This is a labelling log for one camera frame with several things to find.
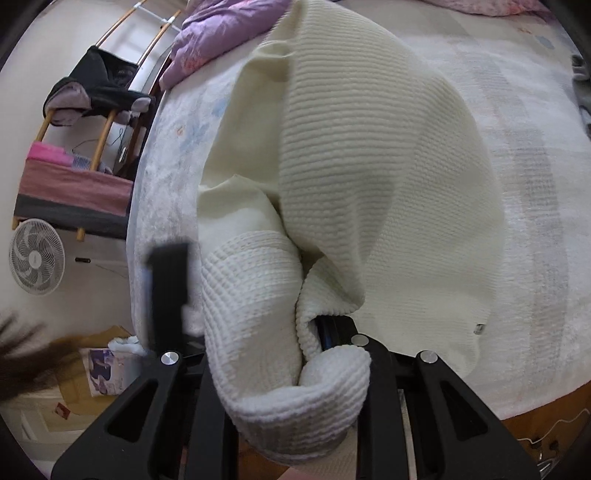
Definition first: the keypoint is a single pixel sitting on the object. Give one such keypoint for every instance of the white floor fan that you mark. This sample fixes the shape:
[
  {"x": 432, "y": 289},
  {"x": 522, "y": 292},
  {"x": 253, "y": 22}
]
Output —
[{"x": 37, "y": 256}]

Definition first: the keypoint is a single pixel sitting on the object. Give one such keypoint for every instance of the white printed bed sheet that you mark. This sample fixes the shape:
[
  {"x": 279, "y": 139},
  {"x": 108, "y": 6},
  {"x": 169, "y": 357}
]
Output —
[{"x": 531, "y": 230}]

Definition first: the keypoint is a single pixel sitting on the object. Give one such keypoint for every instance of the purple floral quilt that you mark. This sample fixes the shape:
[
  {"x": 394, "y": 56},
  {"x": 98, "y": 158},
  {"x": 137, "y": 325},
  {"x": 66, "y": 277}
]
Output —
[{"x": 217, "y": 27}]

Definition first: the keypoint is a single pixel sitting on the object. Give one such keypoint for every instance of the pink and grey striped cloth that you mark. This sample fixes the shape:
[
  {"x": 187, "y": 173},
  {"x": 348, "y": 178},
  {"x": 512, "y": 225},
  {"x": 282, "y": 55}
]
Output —
[{"x": 69, "y": 194}]

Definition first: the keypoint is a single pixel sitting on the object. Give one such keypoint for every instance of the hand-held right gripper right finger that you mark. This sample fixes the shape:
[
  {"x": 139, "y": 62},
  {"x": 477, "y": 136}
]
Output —
[{"x": 325, "y": 334}]

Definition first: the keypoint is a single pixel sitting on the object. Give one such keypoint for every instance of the dark blurred object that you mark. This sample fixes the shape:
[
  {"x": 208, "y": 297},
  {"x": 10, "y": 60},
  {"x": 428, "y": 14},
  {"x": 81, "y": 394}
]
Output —
[{"x": 25, "y": 355}]

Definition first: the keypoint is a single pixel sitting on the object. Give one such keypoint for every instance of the grey purple cloth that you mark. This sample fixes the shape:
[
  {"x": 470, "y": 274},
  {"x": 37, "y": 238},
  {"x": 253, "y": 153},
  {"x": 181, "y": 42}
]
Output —
[{"x": 67, "y": 106}]

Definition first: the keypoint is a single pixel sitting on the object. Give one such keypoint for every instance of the black cloth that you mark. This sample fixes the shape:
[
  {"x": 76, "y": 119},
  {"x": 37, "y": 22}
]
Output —
[{"x": 106, "y": 78}]

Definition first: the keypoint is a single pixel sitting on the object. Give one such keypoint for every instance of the wooden bed frame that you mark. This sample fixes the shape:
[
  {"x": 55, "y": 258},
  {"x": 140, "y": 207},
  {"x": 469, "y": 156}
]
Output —
[{"x": 540, "y": 429}]

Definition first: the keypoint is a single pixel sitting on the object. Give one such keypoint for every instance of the cream knit sweater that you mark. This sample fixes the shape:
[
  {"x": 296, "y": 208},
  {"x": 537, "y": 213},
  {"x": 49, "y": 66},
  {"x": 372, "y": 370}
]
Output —
[{"x": 369, "y": 161}]

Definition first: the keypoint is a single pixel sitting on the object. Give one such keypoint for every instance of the wooden clothes rack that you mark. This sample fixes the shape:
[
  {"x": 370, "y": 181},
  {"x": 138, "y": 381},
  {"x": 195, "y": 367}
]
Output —
[{"x": 102, "y": 138}]

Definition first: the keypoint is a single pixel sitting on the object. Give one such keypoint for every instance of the blue printed tissue pack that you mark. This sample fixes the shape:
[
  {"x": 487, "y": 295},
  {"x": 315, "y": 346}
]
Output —
[{"x": 108, "y": 369}]

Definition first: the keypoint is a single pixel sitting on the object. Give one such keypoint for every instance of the cardboard box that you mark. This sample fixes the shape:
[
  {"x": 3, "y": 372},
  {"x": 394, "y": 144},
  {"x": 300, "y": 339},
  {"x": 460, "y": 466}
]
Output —
[{"x": 74, "y": 387}]

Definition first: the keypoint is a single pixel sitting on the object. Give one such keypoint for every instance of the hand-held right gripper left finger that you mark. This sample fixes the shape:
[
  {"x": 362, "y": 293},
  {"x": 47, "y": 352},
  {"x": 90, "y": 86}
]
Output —
[{"x": 168, "y": 295}]

